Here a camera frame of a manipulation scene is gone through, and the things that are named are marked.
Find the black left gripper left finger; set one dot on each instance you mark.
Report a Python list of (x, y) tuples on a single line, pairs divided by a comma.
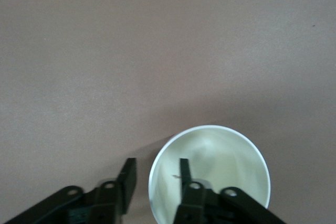
[(128, 182)]

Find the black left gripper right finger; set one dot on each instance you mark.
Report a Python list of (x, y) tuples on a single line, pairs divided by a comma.
[(194, 203)]

